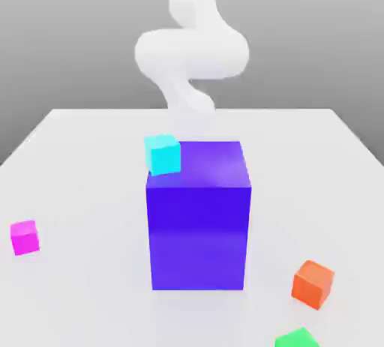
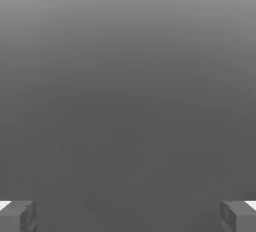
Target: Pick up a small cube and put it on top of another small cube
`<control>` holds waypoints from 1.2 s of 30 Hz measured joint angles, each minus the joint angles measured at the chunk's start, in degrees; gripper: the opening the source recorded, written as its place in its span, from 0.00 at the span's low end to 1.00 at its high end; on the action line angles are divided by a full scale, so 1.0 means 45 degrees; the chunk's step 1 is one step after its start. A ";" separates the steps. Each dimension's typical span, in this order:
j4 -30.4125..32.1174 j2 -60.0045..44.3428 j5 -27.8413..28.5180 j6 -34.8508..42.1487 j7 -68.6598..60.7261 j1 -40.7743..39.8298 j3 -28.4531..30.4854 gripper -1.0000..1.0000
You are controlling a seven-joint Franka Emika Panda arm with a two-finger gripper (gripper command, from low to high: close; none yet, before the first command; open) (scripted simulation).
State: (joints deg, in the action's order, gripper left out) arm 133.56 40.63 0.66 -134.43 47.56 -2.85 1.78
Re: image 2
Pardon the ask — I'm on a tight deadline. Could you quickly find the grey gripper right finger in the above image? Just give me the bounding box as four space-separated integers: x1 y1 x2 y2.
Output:
219 200 256 232

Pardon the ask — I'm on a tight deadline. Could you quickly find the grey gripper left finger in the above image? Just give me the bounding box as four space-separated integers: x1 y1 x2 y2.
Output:
0 200 38 232

